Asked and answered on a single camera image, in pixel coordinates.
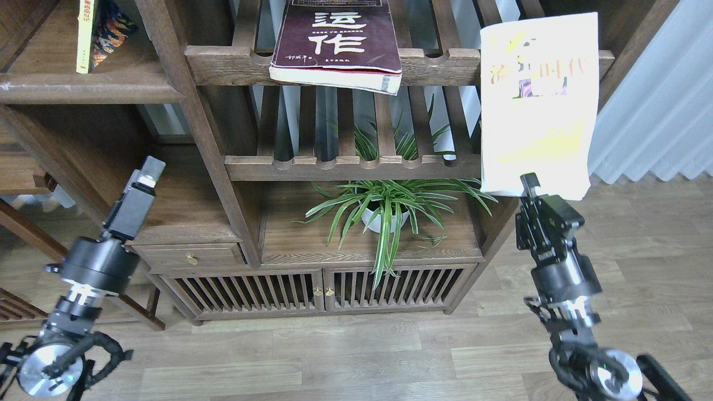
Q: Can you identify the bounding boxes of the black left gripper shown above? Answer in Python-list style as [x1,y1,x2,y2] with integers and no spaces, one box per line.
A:
[60,157,166,295]

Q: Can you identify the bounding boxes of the white plant pot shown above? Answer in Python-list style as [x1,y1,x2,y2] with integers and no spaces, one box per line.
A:
[361,202,409,233]

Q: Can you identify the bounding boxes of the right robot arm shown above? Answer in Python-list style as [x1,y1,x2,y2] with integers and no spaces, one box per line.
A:
[515,173,690,400]

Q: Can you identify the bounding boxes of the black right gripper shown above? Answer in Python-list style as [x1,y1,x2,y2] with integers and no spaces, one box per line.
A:
[515,173,603,304]

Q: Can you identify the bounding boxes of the maroon book white characters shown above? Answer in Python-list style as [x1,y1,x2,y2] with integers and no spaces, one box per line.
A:
[269,1,403,96]

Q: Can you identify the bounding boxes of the dark wooden bookshelf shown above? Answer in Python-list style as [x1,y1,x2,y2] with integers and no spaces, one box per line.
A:
[0,0,681,327]

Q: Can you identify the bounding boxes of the yellow green book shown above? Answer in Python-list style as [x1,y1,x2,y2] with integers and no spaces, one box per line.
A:
[480,12,599,201]

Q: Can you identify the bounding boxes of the colourful cover paperback book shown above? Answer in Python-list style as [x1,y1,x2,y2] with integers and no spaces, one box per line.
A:
[75,1,138,74]

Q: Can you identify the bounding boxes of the green spider plant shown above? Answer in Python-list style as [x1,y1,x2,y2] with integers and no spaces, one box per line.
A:
[295,95,499,287]

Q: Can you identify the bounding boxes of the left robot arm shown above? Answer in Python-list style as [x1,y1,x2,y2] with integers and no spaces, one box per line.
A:
[2,157,166,400]

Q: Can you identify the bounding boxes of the white curtain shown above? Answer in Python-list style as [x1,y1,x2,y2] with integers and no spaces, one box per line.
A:
[588,1,712,184]

